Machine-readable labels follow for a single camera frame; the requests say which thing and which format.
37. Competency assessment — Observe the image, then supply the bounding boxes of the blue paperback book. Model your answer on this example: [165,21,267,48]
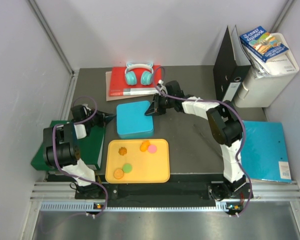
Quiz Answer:
[239,26,289,63]

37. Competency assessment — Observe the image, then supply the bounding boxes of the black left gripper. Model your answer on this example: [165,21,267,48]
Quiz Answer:
[84,107,117,128]

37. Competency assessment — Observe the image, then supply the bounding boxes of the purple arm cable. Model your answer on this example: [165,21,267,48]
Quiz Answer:
[51,95,110,218]
[151,66,255,218]

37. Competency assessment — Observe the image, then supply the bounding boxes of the red book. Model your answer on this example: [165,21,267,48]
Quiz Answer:
[108,63,162,97]

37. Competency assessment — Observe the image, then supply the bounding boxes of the yellow plastic tray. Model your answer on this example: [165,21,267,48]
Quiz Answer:
[105,139,170,184]

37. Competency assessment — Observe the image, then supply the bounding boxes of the pink sandwich cookie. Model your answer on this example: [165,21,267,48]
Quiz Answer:
[147,144,157,154]

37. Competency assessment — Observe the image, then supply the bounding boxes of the teal cookie tin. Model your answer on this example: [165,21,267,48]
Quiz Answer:
[118,130,154,140]

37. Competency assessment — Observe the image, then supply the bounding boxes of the orange fish shaped cookie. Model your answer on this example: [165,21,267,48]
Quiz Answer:
[139,140,151,152]

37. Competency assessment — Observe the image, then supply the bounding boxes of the orange round cookie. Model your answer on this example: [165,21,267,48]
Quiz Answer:
[113,169,125,180]

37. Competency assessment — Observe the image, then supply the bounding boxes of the teal cat ear headphones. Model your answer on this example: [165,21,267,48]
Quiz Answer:
[124,62,154,86]

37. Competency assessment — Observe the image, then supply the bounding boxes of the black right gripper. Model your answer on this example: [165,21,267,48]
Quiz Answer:
[145,93,175,117]

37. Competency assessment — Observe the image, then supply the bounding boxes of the blue folder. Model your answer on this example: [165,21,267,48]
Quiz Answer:
[241,121,292,183]

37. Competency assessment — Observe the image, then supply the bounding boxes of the green sandwich cookie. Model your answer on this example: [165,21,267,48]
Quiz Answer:
[122,163,133,174]

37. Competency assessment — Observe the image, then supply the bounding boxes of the orange flower shaped cookie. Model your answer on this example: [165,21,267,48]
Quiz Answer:
[118,147,128,156]

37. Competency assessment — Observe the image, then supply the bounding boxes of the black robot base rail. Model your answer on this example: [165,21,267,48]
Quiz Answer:
[69,173,253,208]

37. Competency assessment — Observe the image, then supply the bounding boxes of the black lever arch binder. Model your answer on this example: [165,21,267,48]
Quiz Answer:
[213,27,251,102]

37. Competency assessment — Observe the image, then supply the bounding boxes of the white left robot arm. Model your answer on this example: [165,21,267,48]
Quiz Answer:
[42,104,116,199]

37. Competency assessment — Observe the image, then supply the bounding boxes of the green binder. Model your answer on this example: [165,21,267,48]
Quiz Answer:
[30,122,106,171]

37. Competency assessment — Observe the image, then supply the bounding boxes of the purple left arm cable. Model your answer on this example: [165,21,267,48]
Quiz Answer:
[51,95,110,218]

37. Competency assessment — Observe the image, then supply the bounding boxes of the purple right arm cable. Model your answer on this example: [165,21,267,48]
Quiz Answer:
[151,66,255,218]

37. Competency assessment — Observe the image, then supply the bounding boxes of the teal tin lid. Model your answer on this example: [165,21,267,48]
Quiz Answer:
[116,100,154,133]

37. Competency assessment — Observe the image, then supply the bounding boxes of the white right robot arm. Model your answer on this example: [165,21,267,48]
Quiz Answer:
[145,80,246,201]

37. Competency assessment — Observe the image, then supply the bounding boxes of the white storage box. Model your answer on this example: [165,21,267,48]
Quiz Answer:
[234,33,300,108]

